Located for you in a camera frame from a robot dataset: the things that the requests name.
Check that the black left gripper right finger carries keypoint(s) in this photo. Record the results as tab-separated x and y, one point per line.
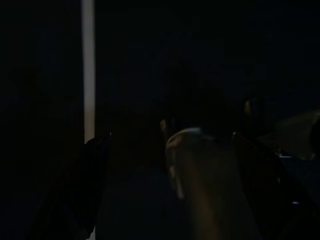
272	200

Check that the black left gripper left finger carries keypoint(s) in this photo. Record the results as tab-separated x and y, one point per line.
87	180

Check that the yellow instant noodle cup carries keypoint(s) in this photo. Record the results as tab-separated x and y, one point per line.
210	185

